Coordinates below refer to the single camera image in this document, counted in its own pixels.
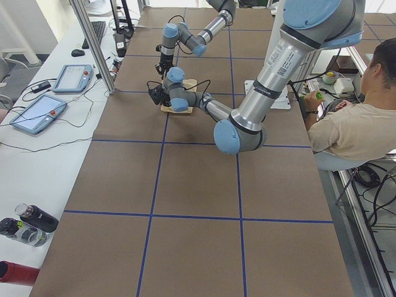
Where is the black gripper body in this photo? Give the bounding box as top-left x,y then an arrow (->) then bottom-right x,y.
160,89 -> 171,105
158,54 -> 174,70

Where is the beige long sleeve printed shirt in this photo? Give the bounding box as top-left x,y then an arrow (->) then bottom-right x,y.
160,79 -> 197,114

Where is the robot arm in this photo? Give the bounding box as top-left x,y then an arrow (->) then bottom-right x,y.
155,1 -> 236,77
149,0 -> 365,154

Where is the black keyboard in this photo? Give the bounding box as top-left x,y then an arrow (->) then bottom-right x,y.
81,20 -> 106,50

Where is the black computer mouse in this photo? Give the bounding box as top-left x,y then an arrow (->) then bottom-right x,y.
71,49 -> 85,58

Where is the blue teach pendant far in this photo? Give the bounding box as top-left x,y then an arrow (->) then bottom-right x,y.
52,64 -> 93,93

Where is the blue teach pendant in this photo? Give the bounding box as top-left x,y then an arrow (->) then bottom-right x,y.
9,94 -> 67,135
52,64 -> 93,93

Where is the blue teach pendant near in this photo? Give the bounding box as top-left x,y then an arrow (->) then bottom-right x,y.
9,94 -> 67,135

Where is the black water bottle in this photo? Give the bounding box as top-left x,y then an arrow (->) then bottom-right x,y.
14,203 -> 59,233

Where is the clear water bottle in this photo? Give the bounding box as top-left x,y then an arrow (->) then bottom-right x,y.
1,218 -> 47,248

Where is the seated person beige shirt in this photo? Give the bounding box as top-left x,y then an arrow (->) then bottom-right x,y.
304,38 -> 395,161

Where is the red bottle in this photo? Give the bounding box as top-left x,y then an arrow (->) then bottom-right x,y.
1,260 -> 40,286

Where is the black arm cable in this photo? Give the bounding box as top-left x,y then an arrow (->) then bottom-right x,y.
166,14 -> 188,32
146,79 -> 213,108

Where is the aluminium frame post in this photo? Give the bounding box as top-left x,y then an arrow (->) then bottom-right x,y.
69,0 -> 116,95

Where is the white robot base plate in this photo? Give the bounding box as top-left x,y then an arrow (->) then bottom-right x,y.
244,80 -> 291,110

